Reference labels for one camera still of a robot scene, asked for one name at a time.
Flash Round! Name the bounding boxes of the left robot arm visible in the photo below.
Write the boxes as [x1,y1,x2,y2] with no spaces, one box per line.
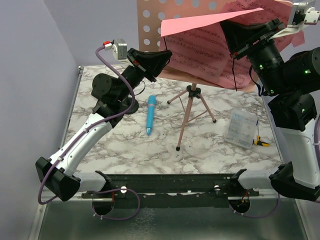
[35,47,172,202]

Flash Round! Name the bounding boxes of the black microphone stand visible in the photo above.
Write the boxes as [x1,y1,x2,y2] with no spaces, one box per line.
[119,97,139,115]

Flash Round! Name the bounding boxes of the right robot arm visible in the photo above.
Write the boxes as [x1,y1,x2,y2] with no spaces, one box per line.
[220,19,320,201]

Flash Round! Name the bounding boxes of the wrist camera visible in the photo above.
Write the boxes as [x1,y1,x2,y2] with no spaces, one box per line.
[102,38,128,62]
[270,0,320,39]

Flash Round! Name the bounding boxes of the pink sheet music pages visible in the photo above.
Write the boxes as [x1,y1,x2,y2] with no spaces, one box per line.
[159,7,262,89]

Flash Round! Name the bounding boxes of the blue toy microphone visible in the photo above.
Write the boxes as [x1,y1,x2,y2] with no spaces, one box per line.
[146,95,157,136]

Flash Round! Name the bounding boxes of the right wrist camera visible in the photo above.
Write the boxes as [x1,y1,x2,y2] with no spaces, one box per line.
[270,0,320,39]

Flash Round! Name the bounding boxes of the pink sheet music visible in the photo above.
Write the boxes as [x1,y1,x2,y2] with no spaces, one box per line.
[219,0,305,96]

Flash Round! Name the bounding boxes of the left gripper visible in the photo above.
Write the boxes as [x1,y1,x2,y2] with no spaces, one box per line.
[116,48,173,102]

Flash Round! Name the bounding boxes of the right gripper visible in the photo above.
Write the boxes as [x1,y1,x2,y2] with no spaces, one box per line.
[219,17,289,96]

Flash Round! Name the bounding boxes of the pink music stand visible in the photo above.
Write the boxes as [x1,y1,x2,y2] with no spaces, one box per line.
[135,0,296,152]

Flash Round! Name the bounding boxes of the yellow black pliers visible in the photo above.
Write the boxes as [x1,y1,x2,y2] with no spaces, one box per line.
[253,135,270,147]

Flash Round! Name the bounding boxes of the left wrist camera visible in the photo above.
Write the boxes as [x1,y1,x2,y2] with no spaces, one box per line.
[102,38,128,62]

